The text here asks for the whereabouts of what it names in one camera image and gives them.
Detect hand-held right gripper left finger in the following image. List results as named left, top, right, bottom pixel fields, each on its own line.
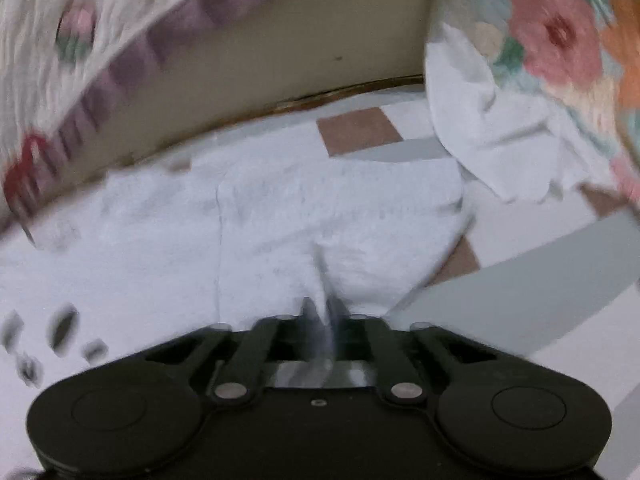
left=142, top=297, right=323, bottom=405

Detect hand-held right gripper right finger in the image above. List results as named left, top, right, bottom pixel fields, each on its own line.
left=325, top=295, right=501, bottom=405

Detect grey printed T-shirt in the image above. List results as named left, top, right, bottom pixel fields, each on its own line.
left=0, top=127, right=476, bottom=401

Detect checkered mat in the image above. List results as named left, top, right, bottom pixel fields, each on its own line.
left=190, top=77, right=640, bottom=431

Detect floral quilt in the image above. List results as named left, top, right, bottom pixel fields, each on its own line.
left=425, top=0, right=640, bottom=211

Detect bear print quilt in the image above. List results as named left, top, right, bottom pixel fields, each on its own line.
left=0, top=0, right=361, bottom=251

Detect beige bed frame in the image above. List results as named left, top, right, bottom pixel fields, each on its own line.
left=30, top=0, right=441, bottom=196

